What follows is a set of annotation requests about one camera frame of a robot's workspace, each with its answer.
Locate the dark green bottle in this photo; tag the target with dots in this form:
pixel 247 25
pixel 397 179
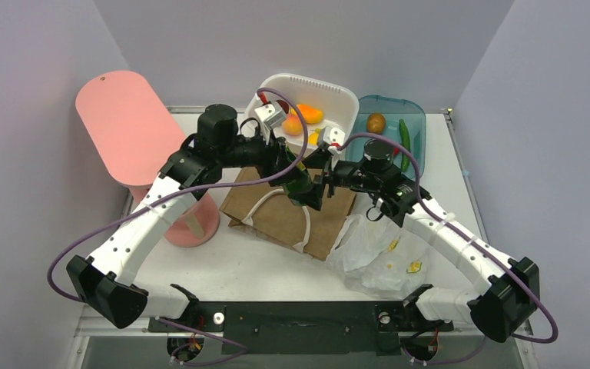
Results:
pixel 297 183

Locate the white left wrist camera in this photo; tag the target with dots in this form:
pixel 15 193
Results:
pixel 271 115

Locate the green cucumber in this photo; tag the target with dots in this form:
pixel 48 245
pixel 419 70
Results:
pixel 406 143

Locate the pink tiered shelf stand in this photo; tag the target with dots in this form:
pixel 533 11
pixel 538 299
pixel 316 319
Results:
pixel 130 127

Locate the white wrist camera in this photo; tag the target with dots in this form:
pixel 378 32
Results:
pixel 271 115
pixel 332 137

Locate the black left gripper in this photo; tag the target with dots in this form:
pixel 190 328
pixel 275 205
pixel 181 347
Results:
pixel 269 155

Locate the orange yellow mango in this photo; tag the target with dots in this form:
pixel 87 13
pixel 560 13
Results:
pixel 312 115

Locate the white plastic basket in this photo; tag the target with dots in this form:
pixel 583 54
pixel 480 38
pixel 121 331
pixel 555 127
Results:
pixel 339 105

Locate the white plastic grocery bag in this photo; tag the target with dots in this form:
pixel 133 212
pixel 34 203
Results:
pixel 378 258

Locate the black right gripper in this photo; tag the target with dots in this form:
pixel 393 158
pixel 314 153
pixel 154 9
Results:
pixel 329 176

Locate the teal transparent plastic tub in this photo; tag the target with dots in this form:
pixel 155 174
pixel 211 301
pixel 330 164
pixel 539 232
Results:
pixel 395 109

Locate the brown kiwi fruit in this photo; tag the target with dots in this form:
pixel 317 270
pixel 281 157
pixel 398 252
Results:
pixel 376 123

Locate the orange peach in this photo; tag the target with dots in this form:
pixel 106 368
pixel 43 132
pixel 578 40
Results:
pixel 292 126

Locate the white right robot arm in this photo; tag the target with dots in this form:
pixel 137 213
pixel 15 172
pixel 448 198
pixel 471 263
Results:
pixel 505 291

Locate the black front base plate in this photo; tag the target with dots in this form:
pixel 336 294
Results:
pixel 311 327

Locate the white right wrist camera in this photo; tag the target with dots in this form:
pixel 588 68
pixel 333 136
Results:
pixel 332 137

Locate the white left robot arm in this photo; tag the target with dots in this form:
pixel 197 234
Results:
pixel 105 279

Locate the brown paper grocery bag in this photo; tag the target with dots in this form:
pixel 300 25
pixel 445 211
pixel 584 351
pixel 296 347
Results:
pixel 278 221

